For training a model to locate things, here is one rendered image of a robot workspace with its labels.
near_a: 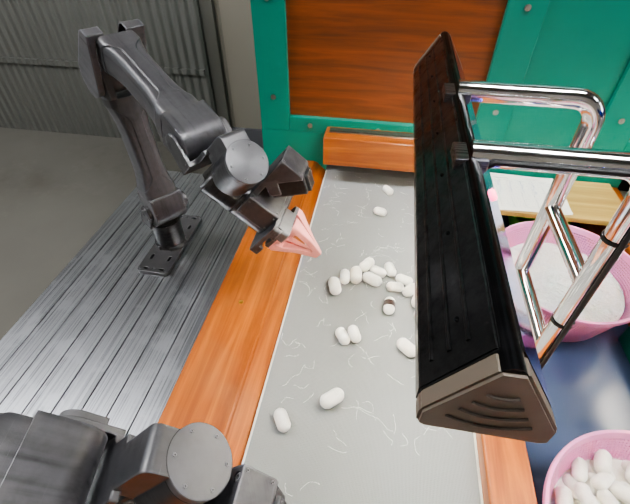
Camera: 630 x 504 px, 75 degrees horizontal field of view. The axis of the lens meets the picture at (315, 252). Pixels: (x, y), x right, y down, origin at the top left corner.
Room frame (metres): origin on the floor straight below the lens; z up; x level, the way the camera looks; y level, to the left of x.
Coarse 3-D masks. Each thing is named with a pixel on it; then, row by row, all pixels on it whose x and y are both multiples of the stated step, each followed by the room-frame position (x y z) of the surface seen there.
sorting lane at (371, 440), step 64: (320, 192) 0.81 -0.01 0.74; (384, 192) 0.82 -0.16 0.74; (320, 256) 0.59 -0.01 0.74; (384, 256) 0.59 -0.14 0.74; (320, 320) 0.44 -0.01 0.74; (384, 320) 0.44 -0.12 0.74; (320, 384) 0.32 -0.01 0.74; (384, 384) 0.32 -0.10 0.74; (256, 448) 0.22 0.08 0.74; (320, 448) 0.22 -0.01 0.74; (384, 448) 0.22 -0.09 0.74; (448, 448) 0.22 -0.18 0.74
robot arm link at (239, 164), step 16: (240, 128) 0.48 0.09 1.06; (176, 144) 0.50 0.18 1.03; (224, 144) 0.45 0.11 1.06; (240, 144) 0.46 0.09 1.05; (256, 144) 0.47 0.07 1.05; (176, 160) 0.51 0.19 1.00; (208, 160) 0.51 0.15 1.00; (224, 160) 0.44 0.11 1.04; (240, 160) 0.45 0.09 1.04; (256, 160) 0.46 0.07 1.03; (224, 176) 0.44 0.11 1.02; (240, 176) 0.43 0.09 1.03; (256, 176) 0.44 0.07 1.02; (224, 192) 0.46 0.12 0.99; (240, 192) 0.45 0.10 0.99
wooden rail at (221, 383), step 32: (256, 256) 0.57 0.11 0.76; (288, 256) 0.57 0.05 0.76; (224, 288) 0.49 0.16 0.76; (256, 288) 0.49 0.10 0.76; (288, 288) 0.50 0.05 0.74; (224, 320) 0.42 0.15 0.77; (256, 320) 0.42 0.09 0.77; (192, 352) 0.36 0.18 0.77; (224, 352) 0.36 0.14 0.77; (256, 352) 0.36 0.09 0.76; (192, 384) 0.30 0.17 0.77; (224, 384) 0.30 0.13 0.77; (256, 384) 0.31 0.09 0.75; (160, 416) 0.26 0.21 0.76; (192, 416) 0.26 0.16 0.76; (224, 416) 0.26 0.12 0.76
